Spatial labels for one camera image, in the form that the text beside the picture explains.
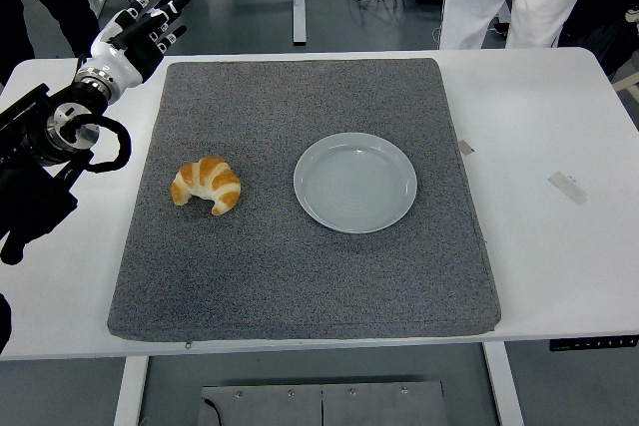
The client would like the grey fabric mat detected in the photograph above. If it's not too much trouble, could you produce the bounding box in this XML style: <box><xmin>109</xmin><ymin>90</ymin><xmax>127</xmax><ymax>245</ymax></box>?
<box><xmin>107</xmin><ymin>57</ymin><xmax>502</xmax><ymax>343</ymax></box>

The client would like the dark jacket on chair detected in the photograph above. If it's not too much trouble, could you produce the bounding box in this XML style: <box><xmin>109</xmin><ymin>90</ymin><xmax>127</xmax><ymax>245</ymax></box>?
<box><xmin>556</xmin><ymin>9</ymin><xmax>639</xmax><ymax>81</ymax></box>

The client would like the black table control panel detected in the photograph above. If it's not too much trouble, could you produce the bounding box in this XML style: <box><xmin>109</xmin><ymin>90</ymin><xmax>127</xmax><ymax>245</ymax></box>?
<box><xmin>549</xmin><ymin>334</ymin><xmax>639</xmax><ymax>352</ymax></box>

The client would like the large clear tape piece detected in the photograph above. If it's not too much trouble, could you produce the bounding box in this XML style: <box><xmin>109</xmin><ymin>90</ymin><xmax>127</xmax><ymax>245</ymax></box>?
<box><xmin>547</xmin><ymin>171</ymin><xmax>589</xmax><ymax>207</ymax></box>

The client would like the croissant bread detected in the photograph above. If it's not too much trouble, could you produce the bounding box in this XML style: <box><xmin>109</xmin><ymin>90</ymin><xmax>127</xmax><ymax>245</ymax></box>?
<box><xmin>170</xmin><ymin>155</ymin><xmax>243</xmax><ymax>216</ymax></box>

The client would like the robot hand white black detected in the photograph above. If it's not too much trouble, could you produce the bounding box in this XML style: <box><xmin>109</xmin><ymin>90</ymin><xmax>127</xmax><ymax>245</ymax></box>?
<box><xmin>74</xmin><ymin>0</ymin><xmax>192</xmax><ymax>106</ymax></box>

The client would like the pale grey round plate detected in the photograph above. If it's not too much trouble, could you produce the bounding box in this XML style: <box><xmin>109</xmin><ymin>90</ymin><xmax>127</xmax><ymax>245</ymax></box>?
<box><xmin>293</xmin><ymin>132</ymin><xmax>418</xmax><ymax>234</ymax></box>

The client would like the short black cable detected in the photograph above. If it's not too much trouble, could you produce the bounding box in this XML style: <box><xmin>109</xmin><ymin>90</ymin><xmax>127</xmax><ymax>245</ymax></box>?
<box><xmin>201</xmin><ymin>397</ymin><xmax>224</xmax><ymax>426</ymax></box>

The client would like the white table leg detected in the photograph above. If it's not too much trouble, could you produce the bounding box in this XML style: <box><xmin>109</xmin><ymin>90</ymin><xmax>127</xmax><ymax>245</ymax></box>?
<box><xmin>481</xmin><ymin>343</ymin><xmax>525</xmax><ymax>426</ymax></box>
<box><xmin>113</xmin><ymin>355</ymin><xmax>151</xmax><ymax>426</ymax></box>

